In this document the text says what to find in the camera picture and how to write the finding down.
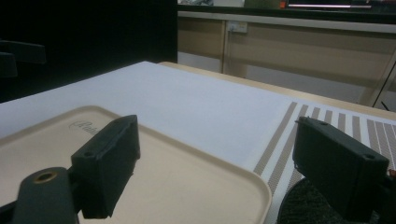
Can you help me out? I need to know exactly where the brown striped placemat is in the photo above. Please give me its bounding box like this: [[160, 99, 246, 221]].
[[252, 101, 396, 224]]

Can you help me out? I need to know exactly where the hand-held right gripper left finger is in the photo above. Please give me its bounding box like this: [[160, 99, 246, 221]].
[[70, 114, 142, 219]]

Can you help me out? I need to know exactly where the black curtain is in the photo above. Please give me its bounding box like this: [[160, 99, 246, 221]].
[[0, 0, 178, 105]]

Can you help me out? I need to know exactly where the wooden cabinet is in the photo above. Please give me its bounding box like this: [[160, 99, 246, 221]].
[[177, 10, 396, 108]]

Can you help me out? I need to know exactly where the light wooden table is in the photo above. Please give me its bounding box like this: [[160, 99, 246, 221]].
[[158, 61, 396, 121]]

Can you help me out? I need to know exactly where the black metal stand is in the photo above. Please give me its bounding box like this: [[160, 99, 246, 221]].
[[372, 60, 396, 111]]

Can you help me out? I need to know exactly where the beige plastic tray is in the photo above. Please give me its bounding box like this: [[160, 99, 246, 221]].
[[0, 105, 273, 224]]

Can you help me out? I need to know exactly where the black round plate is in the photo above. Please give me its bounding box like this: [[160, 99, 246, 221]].
[[276, 176, 384, 224]]

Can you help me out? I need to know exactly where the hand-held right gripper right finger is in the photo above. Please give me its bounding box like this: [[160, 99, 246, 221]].
[[291, 116, 390, 224]]

